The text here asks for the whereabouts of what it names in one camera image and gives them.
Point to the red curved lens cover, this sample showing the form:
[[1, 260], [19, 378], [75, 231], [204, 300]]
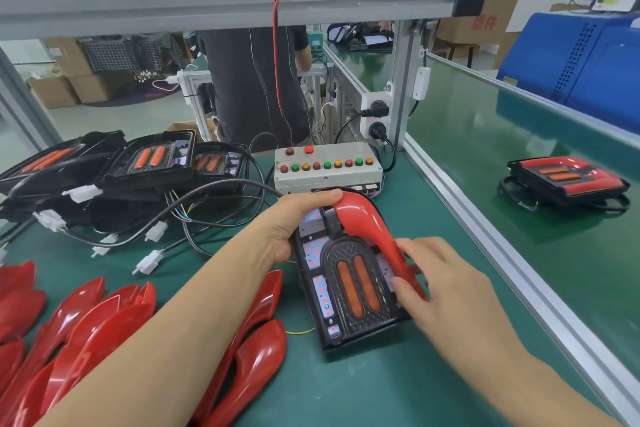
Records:
[[365, 221]]

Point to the pile of red lens covers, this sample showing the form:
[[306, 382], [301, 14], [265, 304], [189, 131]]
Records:
[[70, 352]]

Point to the large cardboard box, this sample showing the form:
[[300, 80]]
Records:
[[90, 89]]

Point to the black mesh basket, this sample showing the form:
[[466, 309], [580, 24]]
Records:
[[120, 53]]

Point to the white metal stand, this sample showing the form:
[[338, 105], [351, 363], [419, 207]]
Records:
[[190, 81]]

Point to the white switch box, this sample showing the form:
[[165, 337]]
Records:
[[421, 83]]

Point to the white power strip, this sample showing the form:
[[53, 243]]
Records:
[[363, 101]]

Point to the person's left hand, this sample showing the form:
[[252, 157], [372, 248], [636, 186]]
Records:
[[280, 227]]

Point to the beige test button box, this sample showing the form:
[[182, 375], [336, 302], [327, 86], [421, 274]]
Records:
[[330, 181]]

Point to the small cardboard box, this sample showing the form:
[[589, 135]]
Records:
[[50, 91]]

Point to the person's right hand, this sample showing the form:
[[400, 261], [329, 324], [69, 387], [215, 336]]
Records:
[[460, 307]]

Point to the black tail light assembly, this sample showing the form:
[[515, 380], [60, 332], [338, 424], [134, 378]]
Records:
[[345, 292], [565, 177]]

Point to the blue plastic crate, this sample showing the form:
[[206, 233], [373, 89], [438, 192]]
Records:
[[575, 61]]

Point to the pile of black lamp housings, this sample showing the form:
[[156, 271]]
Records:
[[150, 156]]

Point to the person's left forearm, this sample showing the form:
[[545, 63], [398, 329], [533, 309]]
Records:
[[160, 362]]

